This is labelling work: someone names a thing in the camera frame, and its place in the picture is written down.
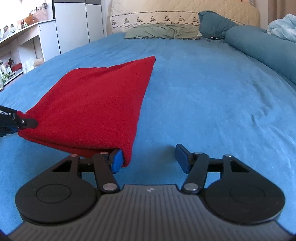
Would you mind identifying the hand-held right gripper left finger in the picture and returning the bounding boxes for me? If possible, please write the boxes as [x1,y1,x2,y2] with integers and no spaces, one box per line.
[52,149,123,193]

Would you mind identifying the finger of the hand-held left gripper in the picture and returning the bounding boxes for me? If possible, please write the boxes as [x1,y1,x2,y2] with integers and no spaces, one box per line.
[17,118,38,129]

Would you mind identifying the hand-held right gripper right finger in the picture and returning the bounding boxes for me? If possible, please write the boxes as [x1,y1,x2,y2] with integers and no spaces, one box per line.
[175,143,251,194]

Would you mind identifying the red knit sweater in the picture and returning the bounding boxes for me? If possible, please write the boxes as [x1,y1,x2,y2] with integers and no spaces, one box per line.
[17,56,156,168]

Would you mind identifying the bed with blue sheet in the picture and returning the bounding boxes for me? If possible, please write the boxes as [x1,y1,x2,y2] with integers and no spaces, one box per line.
[0,32,296,235]

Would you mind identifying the white shelf unit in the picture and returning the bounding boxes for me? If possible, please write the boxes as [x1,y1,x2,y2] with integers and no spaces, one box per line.
[0,19,61,91]

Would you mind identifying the pink basket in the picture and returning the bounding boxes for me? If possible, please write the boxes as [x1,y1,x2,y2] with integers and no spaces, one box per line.
[35,8,48,22]

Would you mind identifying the white and grey wardrobe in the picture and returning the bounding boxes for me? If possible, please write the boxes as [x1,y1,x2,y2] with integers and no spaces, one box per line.
[52,0,108,55]

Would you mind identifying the grey-green pillow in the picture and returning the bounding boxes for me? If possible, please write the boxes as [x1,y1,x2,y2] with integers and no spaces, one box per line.
[124,23,202,40]

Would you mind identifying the teal rolled duvet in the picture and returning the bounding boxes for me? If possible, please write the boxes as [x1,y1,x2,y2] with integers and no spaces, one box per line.
[225,25,296,85]

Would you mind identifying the teal pillow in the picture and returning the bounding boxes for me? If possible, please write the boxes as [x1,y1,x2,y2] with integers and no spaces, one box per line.
[198,10,239,40]

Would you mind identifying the cream quilted headboard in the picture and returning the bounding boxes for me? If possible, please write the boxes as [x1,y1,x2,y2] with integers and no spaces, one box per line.
[110,0,261,36]

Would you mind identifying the light blue blanket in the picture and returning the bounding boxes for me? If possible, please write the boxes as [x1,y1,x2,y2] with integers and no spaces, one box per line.
[267,13,296,44]

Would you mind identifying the beige curtain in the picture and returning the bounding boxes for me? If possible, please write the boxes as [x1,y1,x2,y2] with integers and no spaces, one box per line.
[265,0,296,26]

